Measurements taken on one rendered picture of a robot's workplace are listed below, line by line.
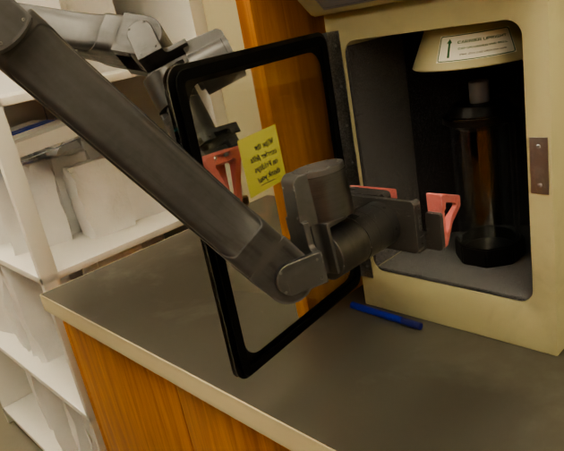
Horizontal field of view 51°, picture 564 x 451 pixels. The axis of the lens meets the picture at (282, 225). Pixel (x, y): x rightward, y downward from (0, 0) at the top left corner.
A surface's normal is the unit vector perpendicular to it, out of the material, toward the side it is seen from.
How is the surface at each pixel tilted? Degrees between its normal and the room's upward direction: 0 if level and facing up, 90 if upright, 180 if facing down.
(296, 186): 85
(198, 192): 83
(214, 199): 83
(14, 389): 90
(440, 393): 0
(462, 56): 67
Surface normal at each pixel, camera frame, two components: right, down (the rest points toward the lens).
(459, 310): -0.71, 0.35
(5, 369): 0.69, 0.12
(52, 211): 0.44, 0.22
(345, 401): -0.18, -0.93
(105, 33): -0.17, -0.19
